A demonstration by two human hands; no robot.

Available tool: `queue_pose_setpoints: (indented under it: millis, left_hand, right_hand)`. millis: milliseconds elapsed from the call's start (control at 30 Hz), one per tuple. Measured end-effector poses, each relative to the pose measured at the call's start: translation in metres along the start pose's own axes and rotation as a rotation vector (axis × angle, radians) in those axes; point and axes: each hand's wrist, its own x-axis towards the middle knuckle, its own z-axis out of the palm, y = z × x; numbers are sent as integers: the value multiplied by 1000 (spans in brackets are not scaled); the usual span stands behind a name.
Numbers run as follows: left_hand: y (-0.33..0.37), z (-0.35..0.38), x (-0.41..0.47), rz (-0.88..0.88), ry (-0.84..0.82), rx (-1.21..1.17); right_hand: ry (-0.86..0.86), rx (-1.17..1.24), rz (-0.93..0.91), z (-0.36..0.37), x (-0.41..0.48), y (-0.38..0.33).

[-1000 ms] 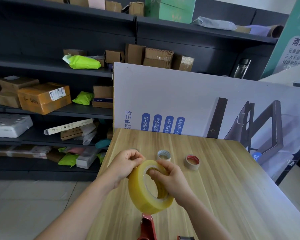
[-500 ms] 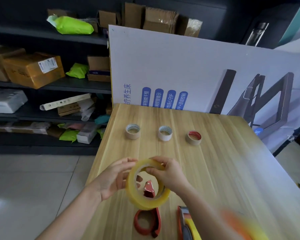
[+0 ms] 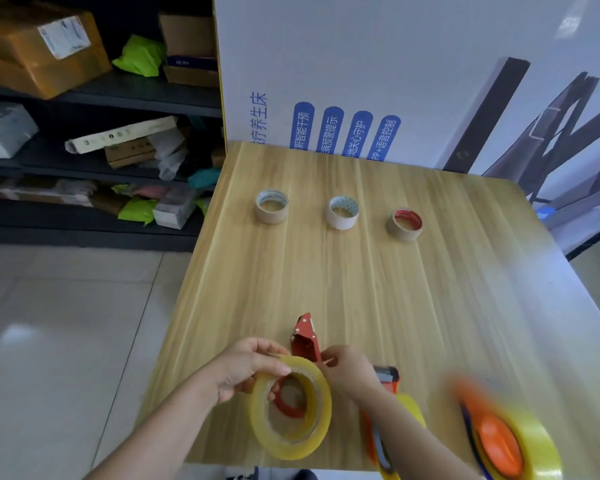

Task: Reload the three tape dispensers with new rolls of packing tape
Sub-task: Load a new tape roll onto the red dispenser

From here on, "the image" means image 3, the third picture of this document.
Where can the person's left hand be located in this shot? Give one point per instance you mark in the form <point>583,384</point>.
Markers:
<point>232,367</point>

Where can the person's right hand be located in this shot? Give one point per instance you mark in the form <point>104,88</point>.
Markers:
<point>352,372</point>

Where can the person's right fingers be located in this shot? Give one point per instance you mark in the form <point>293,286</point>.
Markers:
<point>331,357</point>

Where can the person's left thumb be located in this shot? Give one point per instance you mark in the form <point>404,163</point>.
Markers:
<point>272,366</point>

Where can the red metal tape dispenser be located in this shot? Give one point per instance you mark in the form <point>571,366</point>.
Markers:
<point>306,339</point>

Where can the large clear yellow tape roll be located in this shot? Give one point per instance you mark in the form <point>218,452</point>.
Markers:
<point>320,409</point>

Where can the person's right forearm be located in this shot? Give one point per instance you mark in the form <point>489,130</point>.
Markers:
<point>412,442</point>

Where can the person's left forearm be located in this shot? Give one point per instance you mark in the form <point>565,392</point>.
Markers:
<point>165,432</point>

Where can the orange dispenser with yellow tape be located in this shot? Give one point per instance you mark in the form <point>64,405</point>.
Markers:
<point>505,439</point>
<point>410,404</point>

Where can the small tape roll white core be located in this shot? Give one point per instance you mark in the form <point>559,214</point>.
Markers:
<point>342,221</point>

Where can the small tape roll red core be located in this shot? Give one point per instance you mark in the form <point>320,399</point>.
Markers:
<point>404,233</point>

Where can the small tape roll blue core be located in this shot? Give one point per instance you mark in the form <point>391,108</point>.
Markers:
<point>271,214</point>

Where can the grey wrapped parcel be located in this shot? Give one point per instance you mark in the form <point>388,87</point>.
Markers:
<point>175,208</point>

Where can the teal plastic bag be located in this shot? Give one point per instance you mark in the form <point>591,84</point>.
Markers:
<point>204,178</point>

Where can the green plastic mailer bag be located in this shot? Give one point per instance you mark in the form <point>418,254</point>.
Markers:
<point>137,210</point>
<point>140,55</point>

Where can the pink plastic bag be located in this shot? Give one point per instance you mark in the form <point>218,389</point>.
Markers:
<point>150,191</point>

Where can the clear plastic bags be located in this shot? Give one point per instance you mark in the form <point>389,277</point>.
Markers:
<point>170,154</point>

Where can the small brown cardboard box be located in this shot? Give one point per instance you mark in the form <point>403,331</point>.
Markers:
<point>130,152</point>

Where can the long white flat box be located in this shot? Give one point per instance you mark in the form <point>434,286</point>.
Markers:
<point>120,133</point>

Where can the flat taped parcel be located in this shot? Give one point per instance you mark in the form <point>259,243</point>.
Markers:
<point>35,192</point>

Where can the large white printed cardboard box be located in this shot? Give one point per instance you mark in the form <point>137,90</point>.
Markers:
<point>380,59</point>

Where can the black metal shelf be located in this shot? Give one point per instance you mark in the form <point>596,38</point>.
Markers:
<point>130,94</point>

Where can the open brown cardboard box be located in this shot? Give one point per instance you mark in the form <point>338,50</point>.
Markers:
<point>187,39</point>

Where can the white wrapped parcel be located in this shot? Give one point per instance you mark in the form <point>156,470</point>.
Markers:
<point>2,129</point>

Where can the brown taped cardboard parcel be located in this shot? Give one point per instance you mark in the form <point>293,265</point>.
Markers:
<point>20,49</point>

